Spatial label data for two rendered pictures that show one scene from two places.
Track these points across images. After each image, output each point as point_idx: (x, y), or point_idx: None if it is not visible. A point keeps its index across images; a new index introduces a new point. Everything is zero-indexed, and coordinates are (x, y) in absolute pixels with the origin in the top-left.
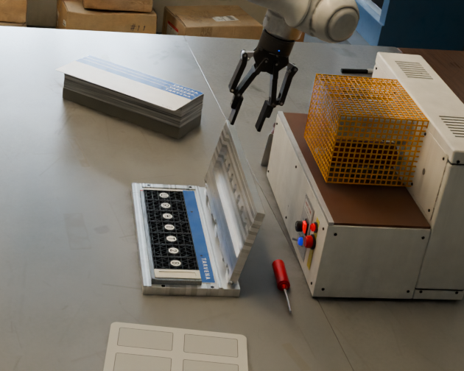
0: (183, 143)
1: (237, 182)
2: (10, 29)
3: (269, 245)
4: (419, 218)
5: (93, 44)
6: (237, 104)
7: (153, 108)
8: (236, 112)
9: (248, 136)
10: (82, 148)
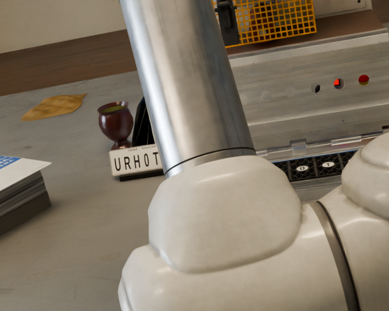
0: (65, 201)
1: (291, 83)
2: None
3: (302, 139)
4: (359, 12)
5: None
6: (233, 18)
7: (8, 195)
8: (235, 27)
9: (54, 169)
10: (63, 265)
